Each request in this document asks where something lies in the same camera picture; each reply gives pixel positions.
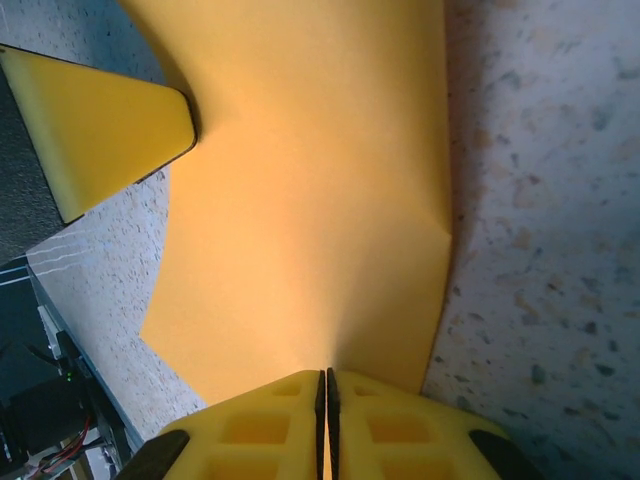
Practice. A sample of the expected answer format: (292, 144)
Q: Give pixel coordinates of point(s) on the orange cloth piece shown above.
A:
(300, 200)

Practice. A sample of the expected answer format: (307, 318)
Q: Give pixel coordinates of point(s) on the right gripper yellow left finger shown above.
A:
(280, 430)

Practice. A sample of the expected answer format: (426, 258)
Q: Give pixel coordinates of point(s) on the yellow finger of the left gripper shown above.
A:
(100, 130)

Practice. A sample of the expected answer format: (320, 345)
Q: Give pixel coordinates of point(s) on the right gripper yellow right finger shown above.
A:
(390, 430)

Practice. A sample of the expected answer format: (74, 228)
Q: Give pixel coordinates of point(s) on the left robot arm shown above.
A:
(35, 415)

